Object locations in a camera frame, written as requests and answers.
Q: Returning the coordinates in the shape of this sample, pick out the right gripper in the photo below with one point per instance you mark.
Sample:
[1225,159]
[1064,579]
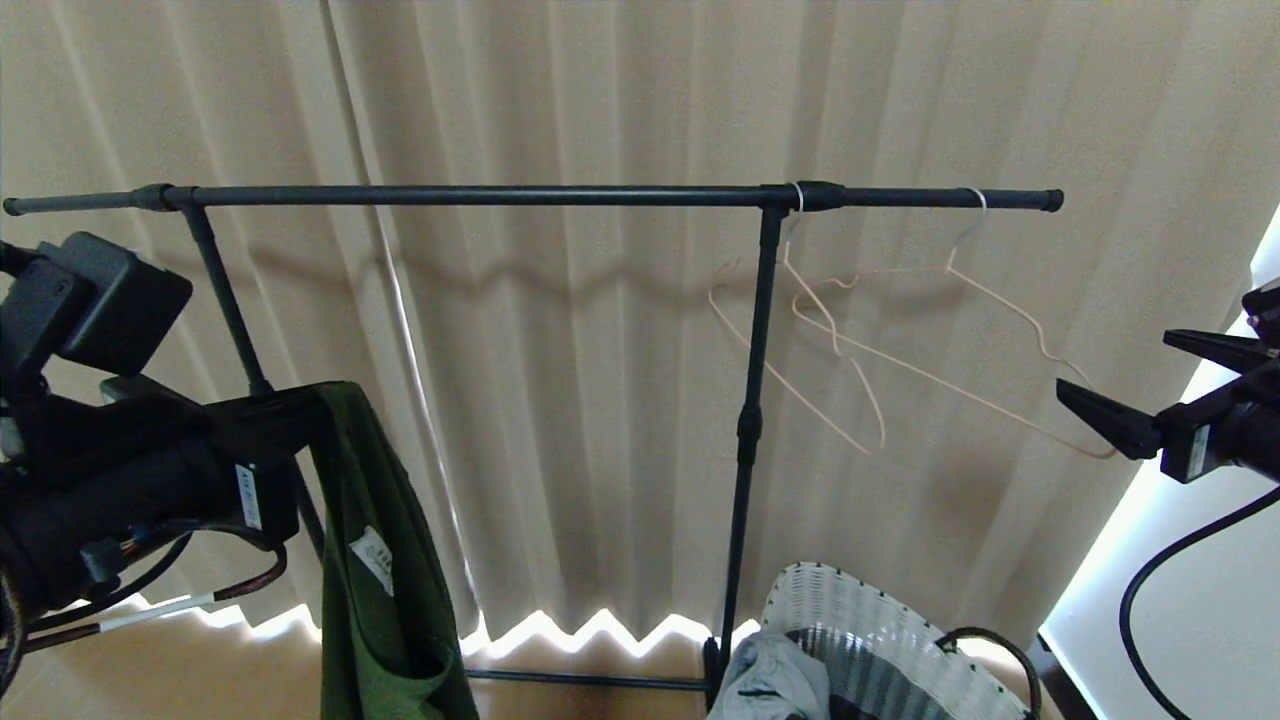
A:
[1240,430]

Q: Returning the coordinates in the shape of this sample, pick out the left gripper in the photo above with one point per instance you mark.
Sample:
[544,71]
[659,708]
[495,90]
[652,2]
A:
[150,490]

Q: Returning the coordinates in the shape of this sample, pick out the pink clothes hanger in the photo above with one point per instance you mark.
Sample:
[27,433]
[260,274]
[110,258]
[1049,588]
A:
[882,430]
[950,385]

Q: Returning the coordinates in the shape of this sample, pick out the green long-sleeved shirt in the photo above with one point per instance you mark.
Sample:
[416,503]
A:
[390,500]

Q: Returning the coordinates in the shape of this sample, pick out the white laundry basket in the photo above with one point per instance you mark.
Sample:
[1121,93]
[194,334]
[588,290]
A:
[880,610]

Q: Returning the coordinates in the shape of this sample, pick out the black clothes rack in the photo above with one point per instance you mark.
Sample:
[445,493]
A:
[500,195]

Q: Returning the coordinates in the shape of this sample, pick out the beige curtain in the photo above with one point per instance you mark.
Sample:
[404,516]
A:
[600,400]

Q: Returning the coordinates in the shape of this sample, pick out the pale grey garment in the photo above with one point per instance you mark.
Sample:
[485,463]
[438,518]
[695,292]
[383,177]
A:
[770,680]

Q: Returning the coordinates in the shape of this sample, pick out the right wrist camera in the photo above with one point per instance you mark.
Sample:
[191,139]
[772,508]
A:
[1265,305]

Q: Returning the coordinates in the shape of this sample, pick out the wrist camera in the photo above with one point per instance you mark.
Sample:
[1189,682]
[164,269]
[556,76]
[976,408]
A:
[120,300]
[1265,305]

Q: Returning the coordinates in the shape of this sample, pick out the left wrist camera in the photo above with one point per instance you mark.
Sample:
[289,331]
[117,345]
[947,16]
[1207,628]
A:
[120,300]

